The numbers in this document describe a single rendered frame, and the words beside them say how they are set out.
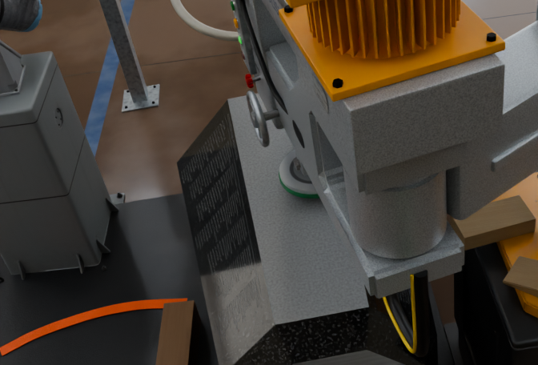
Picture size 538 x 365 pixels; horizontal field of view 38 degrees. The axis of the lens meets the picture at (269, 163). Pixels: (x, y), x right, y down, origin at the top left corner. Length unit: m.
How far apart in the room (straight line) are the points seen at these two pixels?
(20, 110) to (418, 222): 1.84
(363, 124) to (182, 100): 3.12
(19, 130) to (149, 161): 1.04
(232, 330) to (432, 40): 1.19
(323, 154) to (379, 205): 0.27
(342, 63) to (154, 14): 3.94
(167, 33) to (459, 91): 3.78
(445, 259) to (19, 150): 1.93
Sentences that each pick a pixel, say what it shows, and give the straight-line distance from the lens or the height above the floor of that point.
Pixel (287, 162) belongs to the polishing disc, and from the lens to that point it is 2.35.
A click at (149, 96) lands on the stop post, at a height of 0.01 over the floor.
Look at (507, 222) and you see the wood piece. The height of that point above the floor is 0.83.
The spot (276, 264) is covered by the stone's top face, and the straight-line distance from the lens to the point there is 2.14.
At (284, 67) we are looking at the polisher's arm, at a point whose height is 1.39.
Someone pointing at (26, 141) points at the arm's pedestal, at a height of 0.71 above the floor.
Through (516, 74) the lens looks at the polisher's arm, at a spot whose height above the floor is 1.47.
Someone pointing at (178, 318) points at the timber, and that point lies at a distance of 3.00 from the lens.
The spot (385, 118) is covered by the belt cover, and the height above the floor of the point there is 1.66.
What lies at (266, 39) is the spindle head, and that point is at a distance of 1.92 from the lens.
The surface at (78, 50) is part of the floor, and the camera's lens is 4.98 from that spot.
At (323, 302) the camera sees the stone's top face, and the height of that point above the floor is 0.82.
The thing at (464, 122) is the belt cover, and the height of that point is 1.61.
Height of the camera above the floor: 2.39
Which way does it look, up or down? 40 degrees down
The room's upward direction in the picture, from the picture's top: 12 degrees counter-clockwise
